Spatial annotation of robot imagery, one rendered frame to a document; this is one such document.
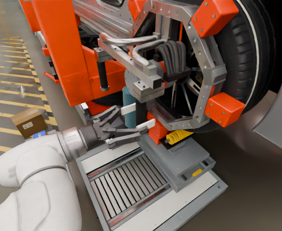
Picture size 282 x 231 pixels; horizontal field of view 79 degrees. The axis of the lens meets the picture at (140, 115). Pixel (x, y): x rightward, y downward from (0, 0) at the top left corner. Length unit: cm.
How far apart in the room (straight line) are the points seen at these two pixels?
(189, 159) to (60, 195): 96
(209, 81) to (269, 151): 138
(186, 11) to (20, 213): 65
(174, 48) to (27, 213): 52
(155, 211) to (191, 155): 43
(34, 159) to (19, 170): 4
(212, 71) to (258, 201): 114
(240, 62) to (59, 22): 80
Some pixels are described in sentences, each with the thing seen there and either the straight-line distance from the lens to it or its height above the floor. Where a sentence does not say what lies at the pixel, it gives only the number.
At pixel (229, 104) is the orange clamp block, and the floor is 88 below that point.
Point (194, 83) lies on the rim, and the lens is 79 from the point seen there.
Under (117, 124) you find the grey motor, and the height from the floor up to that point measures 40.
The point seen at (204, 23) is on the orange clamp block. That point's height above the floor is 109.
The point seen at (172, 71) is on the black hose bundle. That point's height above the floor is 99.
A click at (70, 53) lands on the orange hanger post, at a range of 105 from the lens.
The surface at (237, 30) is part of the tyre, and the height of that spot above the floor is 107.
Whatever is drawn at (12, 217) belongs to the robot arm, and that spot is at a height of 89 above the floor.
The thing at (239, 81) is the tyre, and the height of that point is 94.
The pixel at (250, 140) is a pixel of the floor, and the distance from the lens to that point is 189.
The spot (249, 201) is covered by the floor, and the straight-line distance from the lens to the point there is 151.
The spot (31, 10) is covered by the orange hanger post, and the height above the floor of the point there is 77.
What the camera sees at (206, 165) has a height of 17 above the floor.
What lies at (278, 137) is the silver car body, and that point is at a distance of 74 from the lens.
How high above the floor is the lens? 122
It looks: 42 degrees down
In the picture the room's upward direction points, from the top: straight up
